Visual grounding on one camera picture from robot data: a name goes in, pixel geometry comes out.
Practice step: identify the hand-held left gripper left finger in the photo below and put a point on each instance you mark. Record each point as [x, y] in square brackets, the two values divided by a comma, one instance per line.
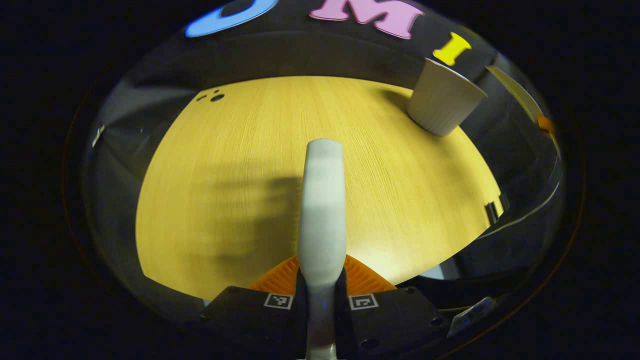
[260, 320]

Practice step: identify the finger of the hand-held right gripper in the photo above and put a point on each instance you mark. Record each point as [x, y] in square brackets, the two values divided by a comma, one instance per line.
[546, 125]

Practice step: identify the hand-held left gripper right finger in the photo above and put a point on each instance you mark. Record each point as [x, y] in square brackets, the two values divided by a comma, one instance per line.
[390, 320]

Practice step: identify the white ribbed garbage bin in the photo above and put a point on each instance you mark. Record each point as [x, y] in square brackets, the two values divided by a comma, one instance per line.
[442, 100]

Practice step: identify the wooden desktop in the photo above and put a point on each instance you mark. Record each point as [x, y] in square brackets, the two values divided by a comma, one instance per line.
[225, 165]

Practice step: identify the silver metal clip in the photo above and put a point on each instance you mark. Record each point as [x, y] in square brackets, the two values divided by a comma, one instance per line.
[98, 135]

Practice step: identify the black backdrop cloth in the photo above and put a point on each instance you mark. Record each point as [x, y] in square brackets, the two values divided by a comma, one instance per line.
[300, 55]

